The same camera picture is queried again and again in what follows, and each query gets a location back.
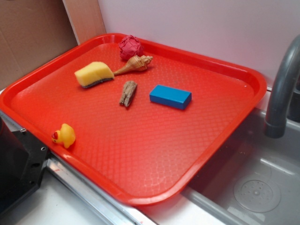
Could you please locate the yellow sponge with grey pad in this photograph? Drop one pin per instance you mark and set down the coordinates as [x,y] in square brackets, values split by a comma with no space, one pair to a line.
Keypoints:
[93,74]

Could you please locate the red crumpled paper ball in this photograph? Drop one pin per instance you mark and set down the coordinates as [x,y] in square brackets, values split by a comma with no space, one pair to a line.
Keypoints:
[130,46]

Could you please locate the tan spiral seashell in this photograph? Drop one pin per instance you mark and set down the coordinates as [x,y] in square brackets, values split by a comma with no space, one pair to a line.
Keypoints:
[135,63]

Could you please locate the brown cardboard panel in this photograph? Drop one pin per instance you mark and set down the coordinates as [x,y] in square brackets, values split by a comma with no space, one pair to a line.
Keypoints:
[33,32]

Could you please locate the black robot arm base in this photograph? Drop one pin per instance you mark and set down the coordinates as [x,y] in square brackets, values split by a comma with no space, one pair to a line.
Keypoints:
[23,159]

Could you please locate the grey sink faucet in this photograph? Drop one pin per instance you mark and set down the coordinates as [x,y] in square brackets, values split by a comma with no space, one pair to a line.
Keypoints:
[284,102]

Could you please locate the brown wood piece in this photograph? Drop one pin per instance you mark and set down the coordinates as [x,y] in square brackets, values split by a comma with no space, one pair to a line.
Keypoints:
[128,93]

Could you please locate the silver metal rail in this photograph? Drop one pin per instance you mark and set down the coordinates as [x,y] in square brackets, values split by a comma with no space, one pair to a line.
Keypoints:
[65,197]

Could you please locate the blue rectangular block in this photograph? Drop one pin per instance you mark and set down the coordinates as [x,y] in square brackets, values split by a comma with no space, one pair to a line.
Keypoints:
[171,97]

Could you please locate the grey plastic sink basin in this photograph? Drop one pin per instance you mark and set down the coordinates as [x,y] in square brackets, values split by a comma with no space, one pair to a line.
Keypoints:
[252,179]

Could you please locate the red plastic tray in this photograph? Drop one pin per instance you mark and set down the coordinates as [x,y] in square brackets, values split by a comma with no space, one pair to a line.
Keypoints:
[147,152]

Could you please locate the yellow rubber duck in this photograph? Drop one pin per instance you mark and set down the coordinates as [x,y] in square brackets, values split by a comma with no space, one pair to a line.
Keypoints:
[65,136]

